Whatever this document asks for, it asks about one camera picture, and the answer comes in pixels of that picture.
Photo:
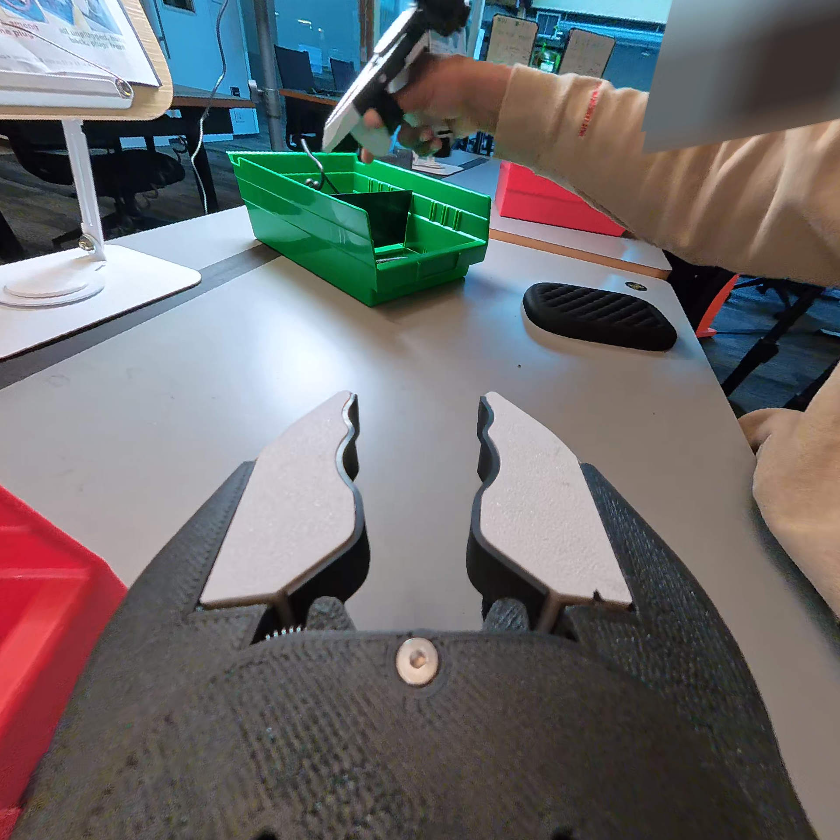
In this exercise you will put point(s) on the wooden document stand white base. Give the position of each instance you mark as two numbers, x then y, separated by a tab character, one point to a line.
98	282

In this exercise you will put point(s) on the black bin divider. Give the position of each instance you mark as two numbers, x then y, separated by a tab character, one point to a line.
380	216

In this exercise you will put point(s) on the printed instruction poster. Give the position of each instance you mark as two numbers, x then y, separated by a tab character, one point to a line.
65	39

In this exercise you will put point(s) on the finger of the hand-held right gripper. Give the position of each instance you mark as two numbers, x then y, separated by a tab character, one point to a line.
412	64
348	115

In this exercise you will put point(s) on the person's right hand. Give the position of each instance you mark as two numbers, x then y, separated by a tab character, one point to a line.
453	85

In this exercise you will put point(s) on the grey metal pole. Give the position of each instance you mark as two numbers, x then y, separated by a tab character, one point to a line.
269	65

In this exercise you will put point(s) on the red plastic bin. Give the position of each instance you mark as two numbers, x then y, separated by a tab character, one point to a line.
551	203
46	623

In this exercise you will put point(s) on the black office chair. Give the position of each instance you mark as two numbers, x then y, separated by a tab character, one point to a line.
131	170

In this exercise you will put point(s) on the person's right forearm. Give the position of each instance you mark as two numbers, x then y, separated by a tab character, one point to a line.
656	177

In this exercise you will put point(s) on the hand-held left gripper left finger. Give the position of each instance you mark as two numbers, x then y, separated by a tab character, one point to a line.
289	518

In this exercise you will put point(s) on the black wrist rest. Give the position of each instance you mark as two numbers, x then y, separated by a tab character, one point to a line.
597	318

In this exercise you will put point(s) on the whiteboard on easel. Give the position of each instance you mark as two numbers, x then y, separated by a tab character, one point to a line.
512	39
587	52

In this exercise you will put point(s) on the black tripod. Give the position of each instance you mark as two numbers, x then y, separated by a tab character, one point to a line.
774	334

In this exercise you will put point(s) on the green plastic bin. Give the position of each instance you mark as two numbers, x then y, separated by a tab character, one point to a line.
328	236

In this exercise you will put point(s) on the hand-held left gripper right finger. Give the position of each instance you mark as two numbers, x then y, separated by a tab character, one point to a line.
544	525

